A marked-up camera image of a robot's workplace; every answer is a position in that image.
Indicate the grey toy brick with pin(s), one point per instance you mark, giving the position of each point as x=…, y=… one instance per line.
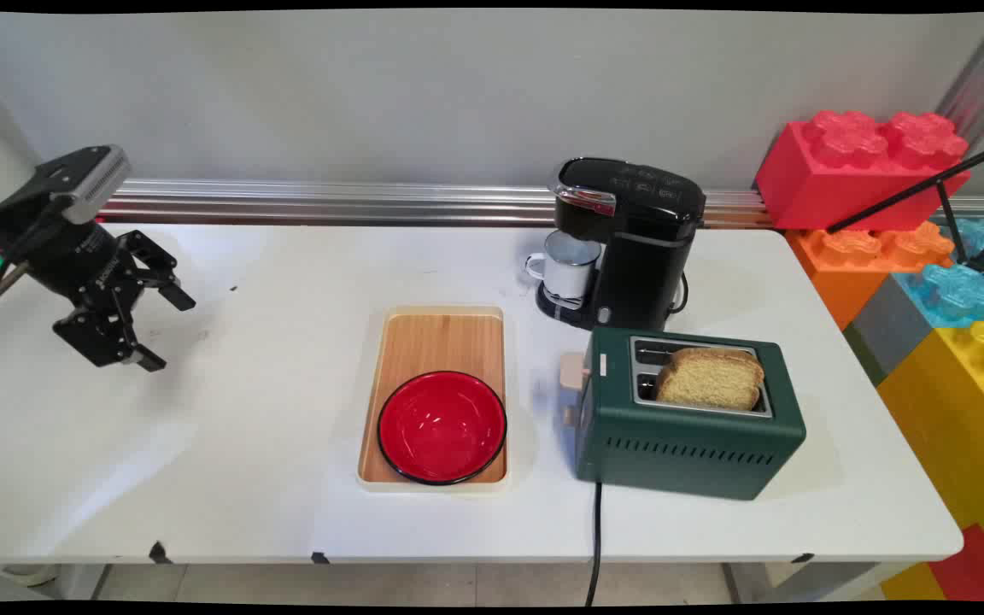
x=889, y=329

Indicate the blue toy brick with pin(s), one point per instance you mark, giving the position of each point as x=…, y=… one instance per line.
x=962, y=295

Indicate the beige toaster lever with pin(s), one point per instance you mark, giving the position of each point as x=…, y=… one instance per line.
x=571, y=371

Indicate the green toaster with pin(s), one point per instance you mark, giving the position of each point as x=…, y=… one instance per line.
x=680, y=444

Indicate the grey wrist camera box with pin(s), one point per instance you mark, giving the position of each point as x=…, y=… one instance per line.
x=90, y=184

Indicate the black coffee machine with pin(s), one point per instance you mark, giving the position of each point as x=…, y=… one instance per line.
x=641, y=256

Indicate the black tripod stand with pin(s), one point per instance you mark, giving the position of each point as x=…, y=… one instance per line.
x=945, y=192

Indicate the orange toy brick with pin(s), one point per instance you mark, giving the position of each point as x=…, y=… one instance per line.
x=842, y=273

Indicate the aluminium rail profile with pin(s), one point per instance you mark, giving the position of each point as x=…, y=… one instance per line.
x=372, y=203

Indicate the yellow toy brick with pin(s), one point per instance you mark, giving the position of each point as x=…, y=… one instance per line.
x=962, y=427

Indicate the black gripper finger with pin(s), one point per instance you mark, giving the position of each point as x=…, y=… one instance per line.
x=103, y=329
x=155, y=265

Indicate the large red toy brick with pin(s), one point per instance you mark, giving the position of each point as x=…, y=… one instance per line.
x=851, y=179

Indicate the wooden tray with cream rim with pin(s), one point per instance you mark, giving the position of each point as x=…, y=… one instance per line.
x=441, y=342

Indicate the aluminium upright profile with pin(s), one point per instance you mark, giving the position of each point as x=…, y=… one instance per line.
x=983, y=81

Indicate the toasted bread slice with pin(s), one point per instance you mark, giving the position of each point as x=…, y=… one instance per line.
x=710, y=380

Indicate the beige toaster knob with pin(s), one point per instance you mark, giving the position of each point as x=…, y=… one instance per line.
x=570, y=416

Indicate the red bowl with dark rim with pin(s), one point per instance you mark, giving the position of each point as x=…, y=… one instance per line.
x=442, y=427

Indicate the small red floor brick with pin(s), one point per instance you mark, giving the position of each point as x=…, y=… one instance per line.
x=979, y=572

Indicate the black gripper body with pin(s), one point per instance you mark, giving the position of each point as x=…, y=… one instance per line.
x=78, y=260

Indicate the white enamel mug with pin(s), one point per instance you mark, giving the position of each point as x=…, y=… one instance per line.
x=569, y=265

